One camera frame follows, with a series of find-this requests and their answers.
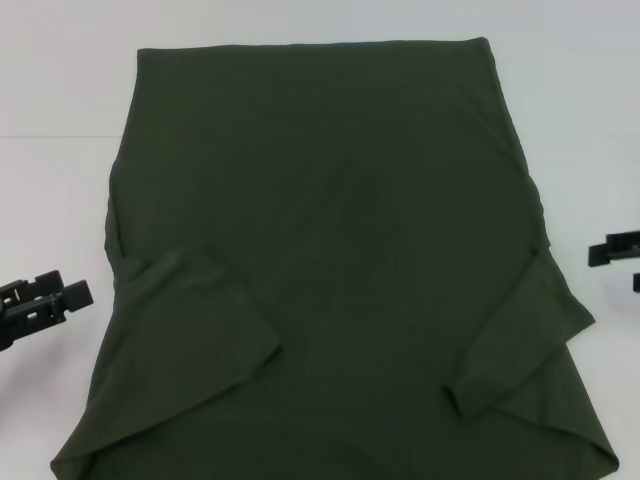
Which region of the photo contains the dark green shirt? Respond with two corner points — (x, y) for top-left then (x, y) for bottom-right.
(48, 36), (621, 480)

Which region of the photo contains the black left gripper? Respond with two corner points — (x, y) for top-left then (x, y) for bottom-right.
(0, 269), (95, 352)

